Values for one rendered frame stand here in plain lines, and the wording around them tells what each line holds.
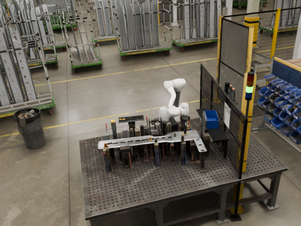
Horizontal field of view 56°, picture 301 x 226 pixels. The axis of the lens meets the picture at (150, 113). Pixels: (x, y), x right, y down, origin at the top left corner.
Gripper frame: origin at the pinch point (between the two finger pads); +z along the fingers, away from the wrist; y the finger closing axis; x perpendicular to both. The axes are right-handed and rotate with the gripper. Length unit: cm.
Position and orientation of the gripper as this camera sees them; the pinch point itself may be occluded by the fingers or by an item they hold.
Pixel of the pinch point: (185, 131)
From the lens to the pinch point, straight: 385.6
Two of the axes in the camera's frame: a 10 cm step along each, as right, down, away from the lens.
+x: 9.9, -1.1, 0.6
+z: 0.7, 8.8, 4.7
